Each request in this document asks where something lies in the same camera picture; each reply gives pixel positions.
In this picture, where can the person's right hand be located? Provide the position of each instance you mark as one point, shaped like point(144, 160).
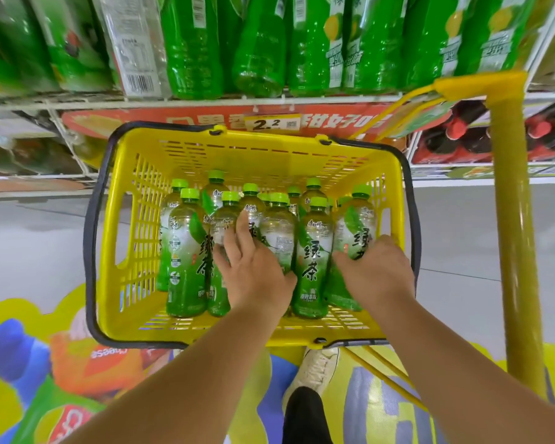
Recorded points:
point(384, 272)

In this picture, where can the person's left hand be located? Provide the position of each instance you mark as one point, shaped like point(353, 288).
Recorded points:
point(259, 282)

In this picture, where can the green tea bottles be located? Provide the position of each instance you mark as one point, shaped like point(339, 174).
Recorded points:
point(185, 254)

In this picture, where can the yellow shopping basket trolley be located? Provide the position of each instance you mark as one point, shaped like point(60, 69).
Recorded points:
point(259, 157)

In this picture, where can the person's right forearm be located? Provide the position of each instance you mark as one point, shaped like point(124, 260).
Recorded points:
point(458, 383)

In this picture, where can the person's left forearm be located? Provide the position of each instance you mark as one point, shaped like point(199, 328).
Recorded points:
point(175, 388)

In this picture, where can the person's right shoe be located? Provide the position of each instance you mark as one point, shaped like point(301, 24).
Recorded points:
point(314, 369)

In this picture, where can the person's right trouser leg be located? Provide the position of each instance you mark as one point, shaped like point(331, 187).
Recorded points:
point(305, 420)

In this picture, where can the yellow price tag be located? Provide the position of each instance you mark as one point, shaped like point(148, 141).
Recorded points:
point(273, 123)

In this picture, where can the row of red-capped dark bottles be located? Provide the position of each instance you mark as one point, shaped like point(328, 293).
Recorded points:
point(462, 134)

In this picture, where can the cluster of yellow bottles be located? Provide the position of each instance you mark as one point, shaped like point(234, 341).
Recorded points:
point(90, 150)

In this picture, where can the row of bright green bottles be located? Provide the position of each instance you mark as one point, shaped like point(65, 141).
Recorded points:
point(314, 41)

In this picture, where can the yellow cartoon floor sticker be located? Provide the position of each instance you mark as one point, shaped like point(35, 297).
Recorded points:
point(18, 346)

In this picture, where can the row of white-capped amber bottles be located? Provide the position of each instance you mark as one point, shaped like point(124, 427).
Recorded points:
point(27, 157)

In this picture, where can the clear white-label bottle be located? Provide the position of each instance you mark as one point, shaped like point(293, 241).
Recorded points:
point(134, 46)

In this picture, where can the row of large green-capped bottles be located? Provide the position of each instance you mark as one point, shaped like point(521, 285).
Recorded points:
point(74, 46)

